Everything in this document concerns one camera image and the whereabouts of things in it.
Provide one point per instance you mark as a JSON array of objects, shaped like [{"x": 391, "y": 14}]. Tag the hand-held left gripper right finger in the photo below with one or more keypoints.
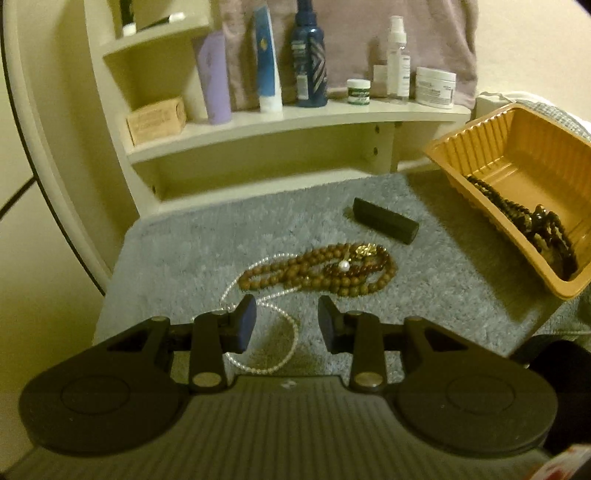
[{"x": 328, "y": 323}]

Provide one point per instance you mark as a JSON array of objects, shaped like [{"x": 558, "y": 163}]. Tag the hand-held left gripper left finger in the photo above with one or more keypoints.
[{"x": 244, "y": 323}]

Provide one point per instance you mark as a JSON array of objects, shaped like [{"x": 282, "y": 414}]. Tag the orange plastic tray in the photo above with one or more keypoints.
[{"x": 521, "y": 147}]

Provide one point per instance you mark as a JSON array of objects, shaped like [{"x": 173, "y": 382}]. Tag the grey fluffy mat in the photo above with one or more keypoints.
[{"x": 438, "y": 286}]

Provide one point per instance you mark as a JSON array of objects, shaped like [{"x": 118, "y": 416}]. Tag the black rectangular case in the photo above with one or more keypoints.
[{"x": 385, "y": 221}]

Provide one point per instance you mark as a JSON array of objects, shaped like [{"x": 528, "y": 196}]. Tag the cream shelf unit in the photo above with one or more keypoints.
[{"x": 286, "y": 138}]

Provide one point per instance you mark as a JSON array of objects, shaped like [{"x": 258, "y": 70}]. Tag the tan cardboard box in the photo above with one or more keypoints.
[{"x": 157, "y": 121}]

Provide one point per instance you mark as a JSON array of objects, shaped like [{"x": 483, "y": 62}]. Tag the small green label jar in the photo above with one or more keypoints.
[{"x": 359, "y": 92}]

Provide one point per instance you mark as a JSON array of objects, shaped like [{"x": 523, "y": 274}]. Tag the purple cosmetic tube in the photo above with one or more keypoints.
[{"x": 214, "y": 78}]

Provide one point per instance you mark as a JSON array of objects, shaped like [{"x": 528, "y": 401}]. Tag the white cream jar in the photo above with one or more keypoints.
[{"x": 435, "y": 87}]

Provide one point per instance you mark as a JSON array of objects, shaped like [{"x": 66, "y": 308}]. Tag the dark blue spray bottle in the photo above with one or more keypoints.
[{"x": 310, "y": 60}]

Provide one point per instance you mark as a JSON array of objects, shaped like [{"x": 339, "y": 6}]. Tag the blue and white tube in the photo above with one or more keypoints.
[{"x": 268, "y": 60}]

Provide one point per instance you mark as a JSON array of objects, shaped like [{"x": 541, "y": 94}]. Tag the clear spray bottle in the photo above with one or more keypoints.
[{"x": 398, "y": 64}]

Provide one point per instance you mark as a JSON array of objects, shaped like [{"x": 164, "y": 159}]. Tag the white pillow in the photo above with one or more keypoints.
[{"x": 489, "y": 99}]

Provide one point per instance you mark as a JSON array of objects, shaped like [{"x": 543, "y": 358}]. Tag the grey checked pillow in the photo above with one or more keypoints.
[{"x": 563, "y": 115}]

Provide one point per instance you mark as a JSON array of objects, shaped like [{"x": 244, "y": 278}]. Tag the pink hanging towel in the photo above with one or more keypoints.
[{"x": 438, "y": 32}]

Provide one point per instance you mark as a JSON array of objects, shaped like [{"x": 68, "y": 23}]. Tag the black tube with white cap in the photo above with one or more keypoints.
[{"x": 161, "y": 21}]

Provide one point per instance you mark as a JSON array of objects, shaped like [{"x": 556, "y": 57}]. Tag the dark tube with white cap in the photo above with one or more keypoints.
[{"x": 129, "y": 21}]

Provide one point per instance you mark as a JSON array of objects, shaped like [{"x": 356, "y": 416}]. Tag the cream curved vanity frame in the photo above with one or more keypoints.
[{"x": 46, "y": 138}]

